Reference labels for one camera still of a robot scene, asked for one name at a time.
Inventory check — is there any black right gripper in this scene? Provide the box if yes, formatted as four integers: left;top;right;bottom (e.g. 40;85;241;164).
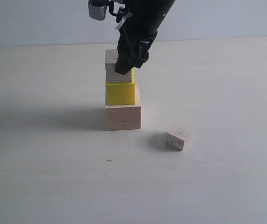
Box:
115;0;175;75

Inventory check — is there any medium layered wooden cube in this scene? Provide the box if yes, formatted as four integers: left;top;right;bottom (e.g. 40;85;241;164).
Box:
105;49;134;84

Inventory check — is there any yellow cube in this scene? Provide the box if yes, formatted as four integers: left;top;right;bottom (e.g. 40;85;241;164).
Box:
105;68;136;106

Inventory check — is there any large wooden cube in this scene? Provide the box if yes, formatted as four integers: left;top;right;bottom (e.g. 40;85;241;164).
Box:
105;84;141;131

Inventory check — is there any small wooden cube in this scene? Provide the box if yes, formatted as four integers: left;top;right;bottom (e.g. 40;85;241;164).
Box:
166;122;191;151

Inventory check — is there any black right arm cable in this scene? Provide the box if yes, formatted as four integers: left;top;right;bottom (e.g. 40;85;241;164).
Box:
106;0;146;59

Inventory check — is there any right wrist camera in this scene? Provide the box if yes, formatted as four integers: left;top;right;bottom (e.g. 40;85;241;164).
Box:
87;0;108;21

